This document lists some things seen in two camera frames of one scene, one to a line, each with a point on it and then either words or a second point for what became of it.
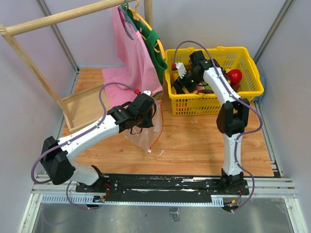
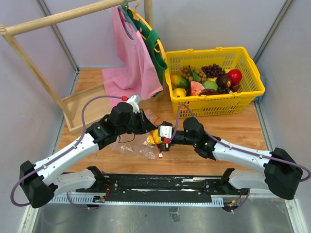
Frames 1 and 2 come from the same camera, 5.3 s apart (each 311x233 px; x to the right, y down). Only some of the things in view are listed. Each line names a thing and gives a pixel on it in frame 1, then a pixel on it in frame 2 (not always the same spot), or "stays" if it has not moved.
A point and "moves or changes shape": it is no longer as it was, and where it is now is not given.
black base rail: (160, 187) stays
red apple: (235, 75) stays
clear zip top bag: (149, 135) moves or changes shape
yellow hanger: (136, 17) stays
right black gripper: (178, 85) to (164, 147)
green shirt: (150, 39) stays
